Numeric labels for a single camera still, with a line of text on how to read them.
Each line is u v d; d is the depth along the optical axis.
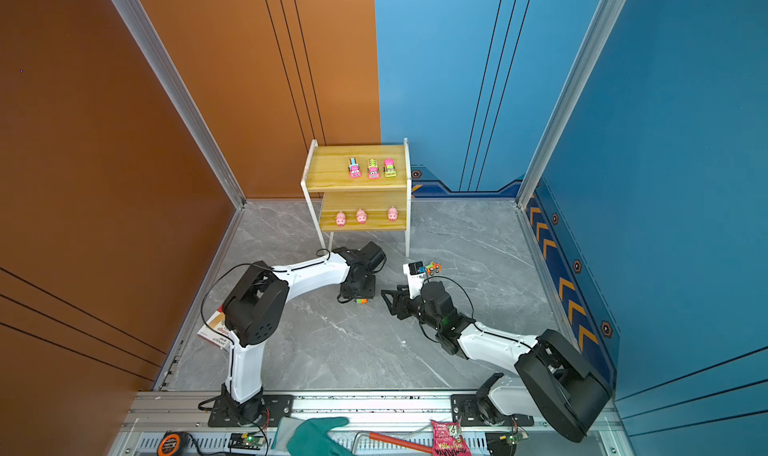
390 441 0.70
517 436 0.70
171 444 0.67
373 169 0.79
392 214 0.92
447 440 0.68
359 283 0.79
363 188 0.79
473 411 0.73
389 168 0.80
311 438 0.69
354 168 0.81
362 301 0.91
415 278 0.74
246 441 0.71
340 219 0.91
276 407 0.74
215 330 0.53
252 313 0.52
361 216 0.92
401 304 0.73
